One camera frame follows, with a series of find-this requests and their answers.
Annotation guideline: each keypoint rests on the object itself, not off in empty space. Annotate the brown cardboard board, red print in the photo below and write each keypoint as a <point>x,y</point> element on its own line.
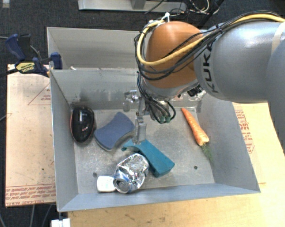
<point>29,136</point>

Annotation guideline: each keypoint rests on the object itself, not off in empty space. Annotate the black cylinder on white bracket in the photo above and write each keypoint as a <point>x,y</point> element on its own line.
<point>195,91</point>

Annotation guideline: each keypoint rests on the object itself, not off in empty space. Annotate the crushed silver can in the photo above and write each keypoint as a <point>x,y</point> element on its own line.
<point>131,172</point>

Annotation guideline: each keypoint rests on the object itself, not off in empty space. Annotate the grey metal bin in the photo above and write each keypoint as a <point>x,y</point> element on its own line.
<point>180,159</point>

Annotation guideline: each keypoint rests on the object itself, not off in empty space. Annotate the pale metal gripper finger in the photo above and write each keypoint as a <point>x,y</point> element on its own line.
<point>140,131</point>
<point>134,97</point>

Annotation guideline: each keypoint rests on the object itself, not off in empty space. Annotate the orange carrot with green top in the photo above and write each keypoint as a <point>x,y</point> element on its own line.
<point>194,126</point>

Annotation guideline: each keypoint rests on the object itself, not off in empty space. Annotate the teal wedge block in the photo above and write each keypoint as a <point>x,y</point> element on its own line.
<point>156,158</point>

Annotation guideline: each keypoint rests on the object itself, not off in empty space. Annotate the blue sponge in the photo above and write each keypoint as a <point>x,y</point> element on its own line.
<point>114,131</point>

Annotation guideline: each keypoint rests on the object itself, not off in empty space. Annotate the black computer mouse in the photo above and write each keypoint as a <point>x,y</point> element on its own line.
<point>82,124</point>

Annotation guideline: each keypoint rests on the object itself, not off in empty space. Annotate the small white plastic case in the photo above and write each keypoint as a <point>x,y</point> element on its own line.
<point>104,184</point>

